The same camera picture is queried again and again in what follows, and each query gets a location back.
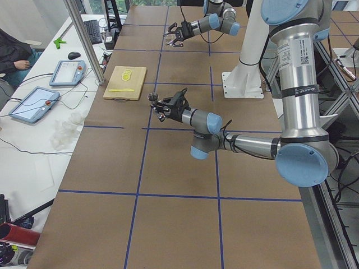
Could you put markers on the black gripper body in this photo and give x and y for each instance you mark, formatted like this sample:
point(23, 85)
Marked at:
point(175, 112)
point(185, 29)

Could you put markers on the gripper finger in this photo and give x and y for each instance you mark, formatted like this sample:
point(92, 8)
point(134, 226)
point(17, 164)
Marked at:
point(162, 104)
point(163, 114)
point(178, 42)
point(174, 29)

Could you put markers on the steel jigger measuring cup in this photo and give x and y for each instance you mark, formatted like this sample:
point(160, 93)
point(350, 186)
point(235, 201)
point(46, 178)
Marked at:
point(153, 96)

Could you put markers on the small glass beaker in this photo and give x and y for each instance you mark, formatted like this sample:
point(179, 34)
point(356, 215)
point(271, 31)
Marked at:
point(169, 38)

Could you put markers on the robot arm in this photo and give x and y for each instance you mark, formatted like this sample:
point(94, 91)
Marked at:
point(303, 153)
point(218, 15)

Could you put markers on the wooden cutting board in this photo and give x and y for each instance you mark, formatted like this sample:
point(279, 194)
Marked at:
point(136, 82)

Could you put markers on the lemon slices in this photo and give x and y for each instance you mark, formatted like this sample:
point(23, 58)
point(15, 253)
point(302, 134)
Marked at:
point(126, 75)

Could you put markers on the yellow plastic knife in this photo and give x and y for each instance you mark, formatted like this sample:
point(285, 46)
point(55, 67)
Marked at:
point(122, 90)

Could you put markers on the black desktop box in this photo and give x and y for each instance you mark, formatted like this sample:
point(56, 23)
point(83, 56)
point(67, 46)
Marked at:
point(110, 39)

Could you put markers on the black keyboard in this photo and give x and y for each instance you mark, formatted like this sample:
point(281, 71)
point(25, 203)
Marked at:
point(93, 31)

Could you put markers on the white crumpled cloth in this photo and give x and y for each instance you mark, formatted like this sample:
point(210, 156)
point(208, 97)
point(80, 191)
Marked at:
point(67, 132)

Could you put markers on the upper teach pendant tablet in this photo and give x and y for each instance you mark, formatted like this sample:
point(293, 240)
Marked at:
point(68, 73)

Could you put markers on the teach pendant tablet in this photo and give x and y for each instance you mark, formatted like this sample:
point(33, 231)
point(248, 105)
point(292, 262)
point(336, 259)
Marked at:
point(68, 73)
point(35, 105)

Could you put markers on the black computer mouse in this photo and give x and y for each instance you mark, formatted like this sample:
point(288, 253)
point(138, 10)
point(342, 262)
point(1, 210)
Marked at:
point(73, 55)

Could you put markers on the green plastic clamp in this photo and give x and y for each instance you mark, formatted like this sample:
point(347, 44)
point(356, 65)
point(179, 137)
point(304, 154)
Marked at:
point(58, 42)

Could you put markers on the lower teach pendant tablet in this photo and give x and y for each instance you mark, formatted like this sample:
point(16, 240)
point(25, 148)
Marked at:
point(35, 105)

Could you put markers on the white chair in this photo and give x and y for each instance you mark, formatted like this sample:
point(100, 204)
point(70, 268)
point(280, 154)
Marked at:
point(327, 120)

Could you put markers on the seated person in black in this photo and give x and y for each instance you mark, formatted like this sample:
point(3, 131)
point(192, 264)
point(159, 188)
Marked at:
point(17, 58)

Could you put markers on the red cylinder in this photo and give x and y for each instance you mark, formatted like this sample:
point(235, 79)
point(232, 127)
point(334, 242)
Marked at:
point(15, 234)

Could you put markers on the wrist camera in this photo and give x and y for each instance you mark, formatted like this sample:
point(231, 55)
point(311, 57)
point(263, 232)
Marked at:
point(179, 100)

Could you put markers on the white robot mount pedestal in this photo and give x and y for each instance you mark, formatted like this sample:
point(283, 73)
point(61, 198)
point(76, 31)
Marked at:
point(244, 80)

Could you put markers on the aluminium frame post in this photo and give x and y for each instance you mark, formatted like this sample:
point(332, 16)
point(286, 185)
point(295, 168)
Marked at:
point(84, 38)

